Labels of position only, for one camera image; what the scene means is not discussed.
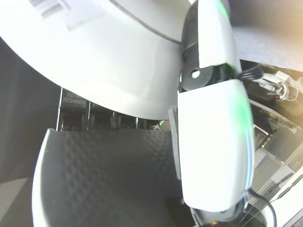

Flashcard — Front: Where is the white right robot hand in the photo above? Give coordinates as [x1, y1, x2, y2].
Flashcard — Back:
[32, 0, 256, 227]

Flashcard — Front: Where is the spare white robot hand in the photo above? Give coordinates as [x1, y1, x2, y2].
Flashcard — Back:
[258, 70, 299, 103]

